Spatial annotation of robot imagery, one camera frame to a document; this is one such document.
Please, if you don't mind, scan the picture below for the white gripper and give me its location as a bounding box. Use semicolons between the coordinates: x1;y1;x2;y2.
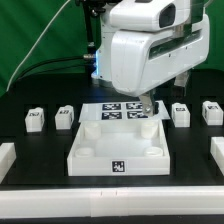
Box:
111;15;210;116

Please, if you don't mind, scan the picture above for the white square tabletop tray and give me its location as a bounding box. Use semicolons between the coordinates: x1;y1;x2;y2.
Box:
67;119;170;176

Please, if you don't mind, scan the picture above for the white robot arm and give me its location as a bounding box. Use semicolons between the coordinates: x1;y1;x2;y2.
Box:
92;0;210;116

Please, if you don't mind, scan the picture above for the white sheet with AprilTags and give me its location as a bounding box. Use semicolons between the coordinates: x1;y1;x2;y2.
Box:
79;101;170;122

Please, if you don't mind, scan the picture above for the white front obstacle bar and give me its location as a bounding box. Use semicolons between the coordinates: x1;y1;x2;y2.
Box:
0;186;224;219

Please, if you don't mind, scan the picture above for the white left obstacle block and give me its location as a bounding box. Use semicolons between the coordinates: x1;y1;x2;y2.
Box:
0;143;16;183

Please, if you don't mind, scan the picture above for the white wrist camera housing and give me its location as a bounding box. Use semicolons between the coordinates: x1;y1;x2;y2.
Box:
109;0;177;32

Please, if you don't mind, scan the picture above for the black cable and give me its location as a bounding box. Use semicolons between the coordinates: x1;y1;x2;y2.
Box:
16;55;94;83

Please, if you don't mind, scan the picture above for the black camera stand pole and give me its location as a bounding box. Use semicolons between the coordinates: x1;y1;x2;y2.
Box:
75;0;106;60

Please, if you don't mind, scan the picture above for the white cable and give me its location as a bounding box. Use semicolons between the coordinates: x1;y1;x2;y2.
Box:
5;0;72;93

